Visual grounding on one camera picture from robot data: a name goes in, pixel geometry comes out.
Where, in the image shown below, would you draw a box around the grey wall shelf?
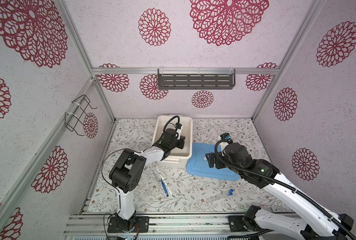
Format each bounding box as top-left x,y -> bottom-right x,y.
157,69 -> 236,90

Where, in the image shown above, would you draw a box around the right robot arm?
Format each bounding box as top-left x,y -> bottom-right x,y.
206,133 -> 356,240

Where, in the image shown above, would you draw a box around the clear test tube blue caps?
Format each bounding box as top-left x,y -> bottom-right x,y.
207,189 -> 234,203

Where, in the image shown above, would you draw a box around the black wire wall rack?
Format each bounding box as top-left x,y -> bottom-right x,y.
64,95 -> 98,139

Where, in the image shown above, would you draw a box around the blue plastic bin lid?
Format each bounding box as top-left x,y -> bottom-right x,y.
186,142 -> 240,182

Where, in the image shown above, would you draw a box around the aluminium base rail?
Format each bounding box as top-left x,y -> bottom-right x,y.
63,213 -> 253,237

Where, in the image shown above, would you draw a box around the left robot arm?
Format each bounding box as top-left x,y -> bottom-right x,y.
108,116 -> 186,232

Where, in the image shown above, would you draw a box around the white plastic storage bin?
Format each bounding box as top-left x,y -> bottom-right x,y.
152,116 -> 193,168

